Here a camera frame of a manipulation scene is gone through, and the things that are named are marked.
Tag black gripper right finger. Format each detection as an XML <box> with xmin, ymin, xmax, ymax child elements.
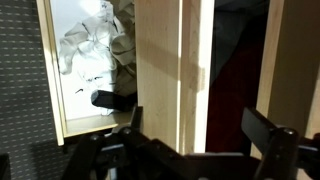
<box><xmin>241</xmin><ymin>108</ymin><xmax>320</xmax><ymax>180</ymax></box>

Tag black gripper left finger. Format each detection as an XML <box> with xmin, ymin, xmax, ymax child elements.
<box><xmin>61</xmin><ymin>107</ymin><xmax>187</xmax><ymax>180</ymax></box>

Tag black object in drawer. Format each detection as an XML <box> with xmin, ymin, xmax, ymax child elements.
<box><xmin>91</xmin><ymin>90</ymin><xmax>138</xmax><ymax>112</ymax></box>

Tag white crumpled clothes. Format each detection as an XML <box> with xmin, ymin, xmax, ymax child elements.
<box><xmin>58</xmin><ymin>0</ymin><xmax>137</xmax><ymax>118</ymax></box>

